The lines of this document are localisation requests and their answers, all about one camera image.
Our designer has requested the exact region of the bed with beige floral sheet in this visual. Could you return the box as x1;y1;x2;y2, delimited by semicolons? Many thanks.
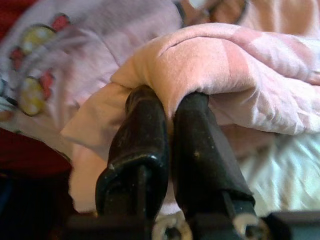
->
237;132;320;218

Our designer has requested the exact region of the red covered mattress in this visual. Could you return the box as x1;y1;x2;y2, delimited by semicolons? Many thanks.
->
0;0;73;176

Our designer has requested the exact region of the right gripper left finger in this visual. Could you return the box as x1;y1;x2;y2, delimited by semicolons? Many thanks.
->
94;84;171;221

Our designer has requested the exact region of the pink cartoon print quilt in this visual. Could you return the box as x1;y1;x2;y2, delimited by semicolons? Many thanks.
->
0;0;320;216

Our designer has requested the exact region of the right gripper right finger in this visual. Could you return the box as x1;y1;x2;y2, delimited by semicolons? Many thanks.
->
172;92;257;220

